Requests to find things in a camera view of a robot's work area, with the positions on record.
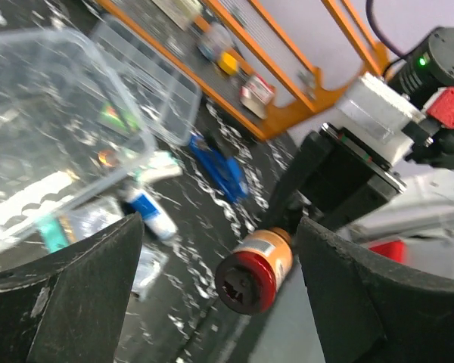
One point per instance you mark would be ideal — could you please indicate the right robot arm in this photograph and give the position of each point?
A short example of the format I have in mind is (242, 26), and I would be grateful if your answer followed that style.
(384, 163)

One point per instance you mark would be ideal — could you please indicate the white swab packet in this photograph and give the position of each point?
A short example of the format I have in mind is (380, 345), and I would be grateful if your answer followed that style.
(161, 165)

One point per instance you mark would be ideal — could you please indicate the brown orange medicine bottle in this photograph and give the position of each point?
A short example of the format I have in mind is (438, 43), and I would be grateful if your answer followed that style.
(248, 279)

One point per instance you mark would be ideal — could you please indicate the red tape roll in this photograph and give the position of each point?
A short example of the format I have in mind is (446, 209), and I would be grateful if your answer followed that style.
(108, 158)

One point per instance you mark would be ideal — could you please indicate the blue white tube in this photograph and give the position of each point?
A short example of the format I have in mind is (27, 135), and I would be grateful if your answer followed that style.
(152, 213)

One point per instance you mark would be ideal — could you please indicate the blue thermometer case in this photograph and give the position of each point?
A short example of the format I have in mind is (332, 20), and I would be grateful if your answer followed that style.
(217, 158)

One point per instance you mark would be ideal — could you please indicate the green small box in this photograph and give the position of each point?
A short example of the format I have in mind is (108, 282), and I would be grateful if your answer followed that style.
(124, 124)

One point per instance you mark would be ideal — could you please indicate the orange wooden shelf rack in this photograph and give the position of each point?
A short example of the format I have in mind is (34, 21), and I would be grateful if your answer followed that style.
(309, 100)

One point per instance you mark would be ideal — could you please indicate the clear first aid box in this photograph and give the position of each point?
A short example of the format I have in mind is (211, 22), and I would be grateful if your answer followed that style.
(53, 84)

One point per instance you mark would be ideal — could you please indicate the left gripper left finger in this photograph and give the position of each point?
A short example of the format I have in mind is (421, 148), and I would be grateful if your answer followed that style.
(69, 306)

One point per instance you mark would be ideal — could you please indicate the clear tray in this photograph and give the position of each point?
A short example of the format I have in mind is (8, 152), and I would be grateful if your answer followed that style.
(168, 98)

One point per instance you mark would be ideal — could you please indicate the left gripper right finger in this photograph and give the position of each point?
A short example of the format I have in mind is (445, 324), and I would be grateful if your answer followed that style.
(368, 308)

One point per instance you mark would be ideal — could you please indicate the clear bag with tubing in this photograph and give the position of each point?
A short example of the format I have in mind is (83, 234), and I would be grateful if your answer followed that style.
(150, 266)

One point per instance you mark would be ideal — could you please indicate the clear bag teal header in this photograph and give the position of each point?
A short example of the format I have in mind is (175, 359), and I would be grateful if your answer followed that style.
(56, 232)

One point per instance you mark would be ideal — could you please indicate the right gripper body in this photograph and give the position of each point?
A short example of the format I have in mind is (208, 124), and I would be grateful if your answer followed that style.
(339, 176)

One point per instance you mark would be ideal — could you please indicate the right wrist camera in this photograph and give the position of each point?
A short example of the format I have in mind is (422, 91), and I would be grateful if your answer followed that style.
(387, 123)

